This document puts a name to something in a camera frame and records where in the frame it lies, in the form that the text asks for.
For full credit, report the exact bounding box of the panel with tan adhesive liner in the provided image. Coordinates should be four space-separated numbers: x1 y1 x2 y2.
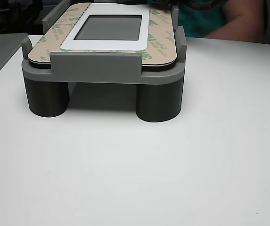
28 2 178 65

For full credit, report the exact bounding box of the bare person forearm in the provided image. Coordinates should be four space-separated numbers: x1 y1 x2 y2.
204 0 267 44

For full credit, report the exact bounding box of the teal shirt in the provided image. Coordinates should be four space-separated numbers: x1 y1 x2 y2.
177 0 229 38

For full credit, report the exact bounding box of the white panel with gray window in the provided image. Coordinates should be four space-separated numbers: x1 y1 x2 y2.
59 2 151 51

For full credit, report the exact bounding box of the gray printed fixture stand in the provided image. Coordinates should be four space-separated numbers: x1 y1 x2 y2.
21 0 188 123

